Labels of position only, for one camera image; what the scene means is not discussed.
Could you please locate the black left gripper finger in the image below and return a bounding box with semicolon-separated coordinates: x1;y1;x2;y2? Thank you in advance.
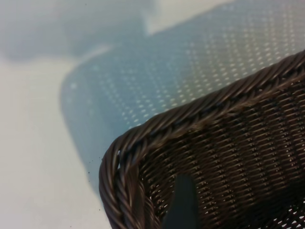
163;174;199;229

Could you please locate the dark brown wicker basket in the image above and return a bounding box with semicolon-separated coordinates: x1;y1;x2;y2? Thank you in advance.
99;49;305;229

